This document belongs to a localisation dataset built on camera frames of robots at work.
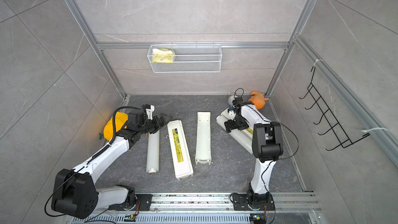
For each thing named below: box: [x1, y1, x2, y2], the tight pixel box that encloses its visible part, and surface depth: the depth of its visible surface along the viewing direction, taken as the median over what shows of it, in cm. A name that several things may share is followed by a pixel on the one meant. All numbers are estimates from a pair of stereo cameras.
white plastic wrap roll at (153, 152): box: [146, 129, 161, 175], surface depth 87 cm
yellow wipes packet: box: [151, 47, 175, 64], surface depth 88 cm
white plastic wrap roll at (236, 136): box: [216, 114, 254, 156], surface depth 94 cm
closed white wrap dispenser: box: [166, 119, 194, 181], surface depth 83 cm
